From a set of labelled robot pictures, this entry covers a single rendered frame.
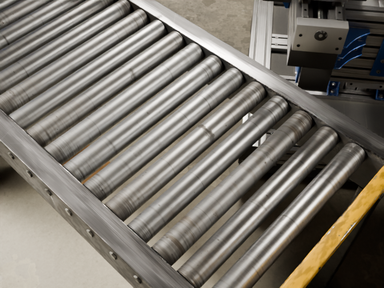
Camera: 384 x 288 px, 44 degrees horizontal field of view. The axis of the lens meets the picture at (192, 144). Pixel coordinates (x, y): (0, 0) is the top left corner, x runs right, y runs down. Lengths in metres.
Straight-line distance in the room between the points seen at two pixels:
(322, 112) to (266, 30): 1.15
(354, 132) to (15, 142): 0.70
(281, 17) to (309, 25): 0.95
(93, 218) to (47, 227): 0.96
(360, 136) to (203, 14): 1.67
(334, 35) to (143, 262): 0.80
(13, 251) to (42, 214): 0.17
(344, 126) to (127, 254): 0.52
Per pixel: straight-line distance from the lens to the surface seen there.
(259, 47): 2.07
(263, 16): 2.23
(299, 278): 0.84
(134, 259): 0.86
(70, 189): 0.95
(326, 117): 1.07
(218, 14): 2.59
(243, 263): 0.86
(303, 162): 0.98
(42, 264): 1.80
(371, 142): 1.05
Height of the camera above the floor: 1.58
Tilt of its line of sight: 53 degrees down
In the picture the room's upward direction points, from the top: 1 degrees counter-clockwise
